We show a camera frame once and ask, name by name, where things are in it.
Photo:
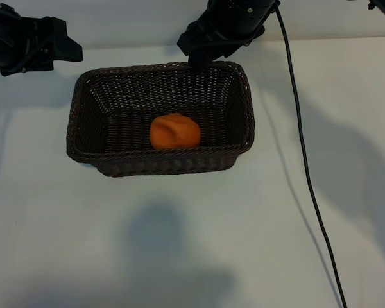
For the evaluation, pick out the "soft orange fruit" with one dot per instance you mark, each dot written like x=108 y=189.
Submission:
x=173 y=131

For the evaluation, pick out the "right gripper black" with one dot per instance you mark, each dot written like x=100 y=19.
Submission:
x=237 y=19

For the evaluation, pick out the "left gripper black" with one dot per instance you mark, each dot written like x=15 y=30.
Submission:
x=19 y=45

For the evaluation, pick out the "dark brown woven wicker basket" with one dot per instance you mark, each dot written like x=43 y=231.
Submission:
x=131 y=96

